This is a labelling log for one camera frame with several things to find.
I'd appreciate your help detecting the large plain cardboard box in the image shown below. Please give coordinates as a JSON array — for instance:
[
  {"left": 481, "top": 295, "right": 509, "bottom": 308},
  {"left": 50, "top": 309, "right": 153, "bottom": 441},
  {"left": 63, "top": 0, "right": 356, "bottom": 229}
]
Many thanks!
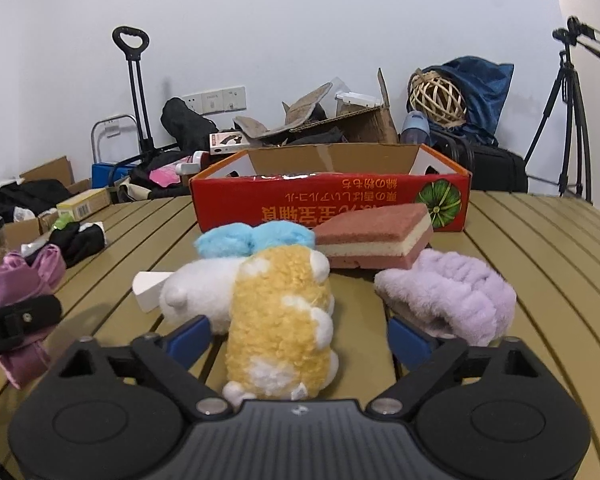
[{"left": 19, "top": 156, "right": 92, "bottom": 196}]

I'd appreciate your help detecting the small plain cardboard box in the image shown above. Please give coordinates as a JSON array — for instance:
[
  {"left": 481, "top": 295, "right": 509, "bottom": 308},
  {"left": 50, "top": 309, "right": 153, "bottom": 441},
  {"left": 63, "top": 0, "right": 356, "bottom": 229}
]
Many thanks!
[{"left": 0, "top": 207, "right": 58, "bottom": 250}]

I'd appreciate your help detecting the yellow white plush toy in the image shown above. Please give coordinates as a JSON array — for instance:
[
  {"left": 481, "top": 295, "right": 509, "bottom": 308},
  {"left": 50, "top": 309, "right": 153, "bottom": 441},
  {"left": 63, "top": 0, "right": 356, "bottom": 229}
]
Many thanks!
[{"left": 159, "top": 247, "right": 341, "bottom": 408}]

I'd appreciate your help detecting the black suitcase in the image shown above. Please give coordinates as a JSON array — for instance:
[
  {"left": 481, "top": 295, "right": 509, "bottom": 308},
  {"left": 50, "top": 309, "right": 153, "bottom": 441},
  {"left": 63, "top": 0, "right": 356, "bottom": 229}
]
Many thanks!
[{"left": 430, "top": 132, "right": 529, "bottom": 193}]

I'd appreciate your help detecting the black soft bag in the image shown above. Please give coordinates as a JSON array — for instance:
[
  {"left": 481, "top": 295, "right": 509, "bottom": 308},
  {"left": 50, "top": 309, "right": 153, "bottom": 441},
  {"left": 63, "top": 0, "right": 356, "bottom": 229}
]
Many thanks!
[{"left": 160, "top": 97, "right": 220, "bottom": 153}]

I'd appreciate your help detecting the white foam wedge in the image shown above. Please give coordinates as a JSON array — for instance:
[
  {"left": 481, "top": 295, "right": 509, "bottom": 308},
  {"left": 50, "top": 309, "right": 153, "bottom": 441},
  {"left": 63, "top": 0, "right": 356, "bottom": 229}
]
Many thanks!
[{"left": 131, "top": 270, "right": 168, "bottom": 313}]

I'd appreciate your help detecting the black cloth pile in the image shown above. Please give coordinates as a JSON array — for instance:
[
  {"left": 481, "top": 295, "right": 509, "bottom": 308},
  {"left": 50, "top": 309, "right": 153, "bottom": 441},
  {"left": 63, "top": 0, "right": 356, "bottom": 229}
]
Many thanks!
[{"left": 0, "top": 179, "right": 73, "bottom": 221}]

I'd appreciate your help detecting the pink layered sponge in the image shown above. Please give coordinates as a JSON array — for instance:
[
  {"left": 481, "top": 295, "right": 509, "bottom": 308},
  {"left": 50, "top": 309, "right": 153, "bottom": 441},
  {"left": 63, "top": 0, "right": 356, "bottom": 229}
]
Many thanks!
[{"left": 312, "top": 203, "right": 435, "bottom": 271}]

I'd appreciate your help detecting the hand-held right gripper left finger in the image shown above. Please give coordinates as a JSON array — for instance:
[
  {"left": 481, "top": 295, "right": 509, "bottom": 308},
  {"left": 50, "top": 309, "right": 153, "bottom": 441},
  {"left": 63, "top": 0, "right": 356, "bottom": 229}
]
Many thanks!
[{"left": 55, "top": 315, "right": 233, "bottom": 417}]

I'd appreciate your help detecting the silver metal frame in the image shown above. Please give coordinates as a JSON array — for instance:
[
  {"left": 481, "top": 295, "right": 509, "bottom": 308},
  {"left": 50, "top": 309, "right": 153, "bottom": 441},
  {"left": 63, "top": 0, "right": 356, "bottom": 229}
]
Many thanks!
[{"left": 91, "top": 115, "right": 142, "bottom": 166}]

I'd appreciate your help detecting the clear plastic container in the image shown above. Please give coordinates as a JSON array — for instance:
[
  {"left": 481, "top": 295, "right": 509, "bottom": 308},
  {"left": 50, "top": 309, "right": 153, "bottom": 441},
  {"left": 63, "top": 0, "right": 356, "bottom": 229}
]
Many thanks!
[{"left": 335, "top": 91, "right": 383, "bottom": 117}]

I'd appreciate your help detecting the black tripod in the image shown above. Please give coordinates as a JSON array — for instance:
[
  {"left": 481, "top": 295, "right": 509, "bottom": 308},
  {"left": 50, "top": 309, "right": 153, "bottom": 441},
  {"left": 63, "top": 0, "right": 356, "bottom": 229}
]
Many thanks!
[{"left": 524, "top": 50, "right": 596, "bottom": 203}]

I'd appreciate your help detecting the black camera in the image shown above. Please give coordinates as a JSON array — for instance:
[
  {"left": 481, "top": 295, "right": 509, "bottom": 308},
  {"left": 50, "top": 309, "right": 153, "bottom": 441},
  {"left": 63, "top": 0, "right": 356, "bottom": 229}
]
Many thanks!
[{"left": 552, "top": 16, "right": 600, "bottom": 58}]

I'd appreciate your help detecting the black white cloth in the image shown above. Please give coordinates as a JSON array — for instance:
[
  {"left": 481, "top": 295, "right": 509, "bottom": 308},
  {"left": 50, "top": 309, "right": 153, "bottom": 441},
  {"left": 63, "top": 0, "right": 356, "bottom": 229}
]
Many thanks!
[{"left": 49, "top": 221, "right": 107, "bottom": 267}]

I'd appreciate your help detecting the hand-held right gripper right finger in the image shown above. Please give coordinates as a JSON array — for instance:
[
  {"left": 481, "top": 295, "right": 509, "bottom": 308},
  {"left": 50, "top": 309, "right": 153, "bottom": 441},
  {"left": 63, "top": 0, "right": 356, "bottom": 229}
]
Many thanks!
[{"left": 365, "top": 316, "right": 548, "bottom": 417}]

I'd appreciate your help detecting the white box black print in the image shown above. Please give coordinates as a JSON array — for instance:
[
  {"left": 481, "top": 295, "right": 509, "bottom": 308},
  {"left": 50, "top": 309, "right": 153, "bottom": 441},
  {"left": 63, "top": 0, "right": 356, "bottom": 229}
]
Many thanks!
[{"left": 210, "top": 131, "right": 251, "bottom": 153}]

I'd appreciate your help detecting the pink packet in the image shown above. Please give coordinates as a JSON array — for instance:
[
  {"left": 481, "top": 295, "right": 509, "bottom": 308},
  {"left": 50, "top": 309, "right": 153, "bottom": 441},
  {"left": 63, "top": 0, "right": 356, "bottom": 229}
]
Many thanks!
[{"left": 149, "top": 165, "right": 188, "bottom": 187}]

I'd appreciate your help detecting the blue baby bottle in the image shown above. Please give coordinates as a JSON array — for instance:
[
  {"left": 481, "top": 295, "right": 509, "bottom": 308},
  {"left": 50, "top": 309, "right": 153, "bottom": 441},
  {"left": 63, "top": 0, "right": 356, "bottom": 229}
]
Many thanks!
[{"left": 400, "top": 111, "right": 432, "bottom": 147}]

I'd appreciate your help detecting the black telescopic pull handle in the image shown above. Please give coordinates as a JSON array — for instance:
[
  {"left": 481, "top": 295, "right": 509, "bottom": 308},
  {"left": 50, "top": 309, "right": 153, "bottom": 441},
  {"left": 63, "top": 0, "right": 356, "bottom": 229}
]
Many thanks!
[{"left": 112, "top": 26, "right": 157, "bottom": 156}]

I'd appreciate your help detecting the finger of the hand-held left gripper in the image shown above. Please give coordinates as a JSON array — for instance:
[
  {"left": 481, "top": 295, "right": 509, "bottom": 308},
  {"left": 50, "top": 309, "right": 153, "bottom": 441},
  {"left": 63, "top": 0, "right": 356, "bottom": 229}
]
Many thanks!
[{"left": 0, "top": 294, "right": 63, "bottom": 343}]

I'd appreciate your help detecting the yellow green carton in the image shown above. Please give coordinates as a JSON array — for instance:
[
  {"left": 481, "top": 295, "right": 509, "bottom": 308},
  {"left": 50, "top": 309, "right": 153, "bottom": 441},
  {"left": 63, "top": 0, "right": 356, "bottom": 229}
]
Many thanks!
[{"left": 56, "top": 189, "right": 112, "bottom": 221}]

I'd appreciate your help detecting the red cardboard box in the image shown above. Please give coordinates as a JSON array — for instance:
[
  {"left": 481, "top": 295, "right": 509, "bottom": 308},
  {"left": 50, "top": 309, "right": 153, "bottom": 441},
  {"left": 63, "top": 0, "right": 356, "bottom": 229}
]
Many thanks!
[{"left": 189, "top": 142, "right": 473, "bottom": 233}]

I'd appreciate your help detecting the light blue plush item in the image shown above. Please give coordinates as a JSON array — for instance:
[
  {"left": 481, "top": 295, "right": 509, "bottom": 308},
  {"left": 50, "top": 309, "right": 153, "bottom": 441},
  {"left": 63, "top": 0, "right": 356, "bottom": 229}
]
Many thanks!
[{"left": 194, "top": 221, "right": 315, "bottom": 257}]

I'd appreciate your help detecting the torn open cardboard box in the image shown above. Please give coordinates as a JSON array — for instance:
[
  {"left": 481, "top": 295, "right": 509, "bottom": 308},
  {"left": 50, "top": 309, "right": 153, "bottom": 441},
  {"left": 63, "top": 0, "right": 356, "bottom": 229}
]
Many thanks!
[{"left": 232, "top": 67, "right": 400, "bottom": 147}]

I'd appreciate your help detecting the blue plastic box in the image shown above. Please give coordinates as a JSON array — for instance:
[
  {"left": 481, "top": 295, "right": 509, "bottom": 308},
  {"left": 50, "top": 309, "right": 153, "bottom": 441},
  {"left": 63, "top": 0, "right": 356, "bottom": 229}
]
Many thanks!
[{"left": 92, "top": 161, "right": 131, "bottom": 189}]

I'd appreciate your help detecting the wicker ball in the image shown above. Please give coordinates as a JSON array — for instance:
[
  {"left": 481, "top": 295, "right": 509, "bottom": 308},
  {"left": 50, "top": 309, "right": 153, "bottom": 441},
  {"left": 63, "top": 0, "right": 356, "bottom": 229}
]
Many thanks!
[{"left": 409, "top": 71, "right": 467, "bottom": 125}]

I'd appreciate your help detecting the purple fluffy headband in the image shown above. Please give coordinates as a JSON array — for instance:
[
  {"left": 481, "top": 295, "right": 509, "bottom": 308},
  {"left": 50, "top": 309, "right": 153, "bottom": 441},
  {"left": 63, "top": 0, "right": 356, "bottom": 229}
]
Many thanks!
[{"left": 374, "top": 249, "right": 517, "bottom": 347}]

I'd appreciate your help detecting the blue cloth bag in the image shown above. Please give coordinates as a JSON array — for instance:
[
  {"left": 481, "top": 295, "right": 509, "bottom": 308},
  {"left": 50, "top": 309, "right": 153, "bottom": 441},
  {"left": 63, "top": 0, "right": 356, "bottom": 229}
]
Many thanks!
[{"left": 407, "top": 56, "right": 515, "bottom": 147}]

